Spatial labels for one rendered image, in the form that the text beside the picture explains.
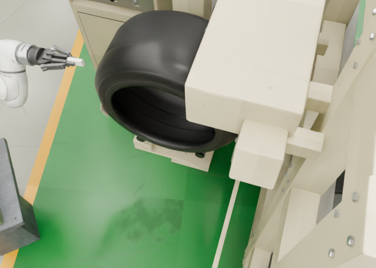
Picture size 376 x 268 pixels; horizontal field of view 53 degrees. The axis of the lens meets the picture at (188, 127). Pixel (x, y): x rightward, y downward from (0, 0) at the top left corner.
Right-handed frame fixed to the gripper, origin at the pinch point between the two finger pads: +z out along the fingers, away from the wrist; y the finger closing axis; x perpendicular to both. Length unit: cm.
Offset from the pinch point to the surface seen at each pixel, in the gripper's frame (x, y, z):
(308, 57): -42, -20, 89
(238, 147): -39, -43, 79
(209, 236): 132, -23, 47
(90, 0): 29, 65, -37
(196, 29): -17, 8, 51
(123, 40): -16.1, 0.2, 26.9
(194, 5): -9, 27, 43
